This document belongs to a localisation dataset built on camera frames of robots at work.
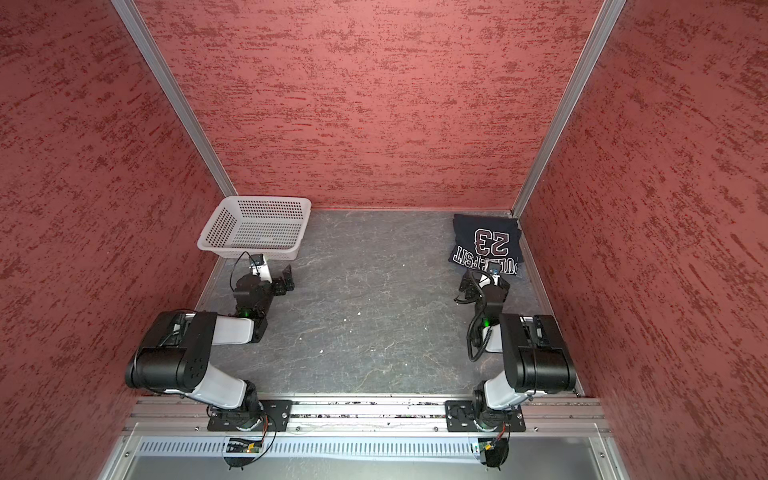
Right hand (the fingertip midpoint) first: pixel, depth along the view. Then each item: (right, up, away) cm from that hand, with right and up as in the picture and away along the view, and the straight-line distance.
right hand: (478, 274), depth 93 cm
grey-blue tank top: (+18, 0, +10) cm, 21 cm away
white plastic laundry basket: (-72, +16, +14) cm, 75 cm away
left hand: (-65, +1, +1) cm, 65 cm away
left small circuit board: (-66, -41, -20) cm, 80 cm away
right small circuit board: (-4, -40, -22) cm, 45 cm away
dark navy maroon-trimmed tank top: (+4, +10, +11) cm, 16 cm away
